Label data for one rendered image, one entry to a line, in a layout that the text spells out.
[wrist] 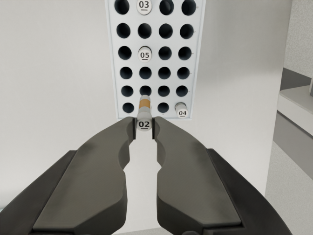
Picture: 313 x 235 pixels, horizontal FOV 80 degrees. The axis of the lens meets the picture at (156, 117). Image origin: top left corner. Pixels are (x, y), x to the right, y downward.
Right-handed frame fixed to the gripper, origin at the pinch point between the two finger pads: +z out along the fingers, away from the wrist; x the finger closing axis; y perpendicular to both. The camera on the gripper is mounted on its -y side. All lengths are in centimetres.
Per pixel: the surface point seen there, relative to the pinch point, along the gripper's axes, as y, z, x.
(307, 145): 26, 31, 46
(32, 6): -6.9, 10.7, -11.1
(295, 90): -0.5, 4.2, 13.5
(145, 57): -3.0, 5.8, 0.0
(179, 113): 2.5, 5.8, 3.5
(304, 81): 15, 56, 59
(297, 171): 92, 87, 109
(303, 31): 0, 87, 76
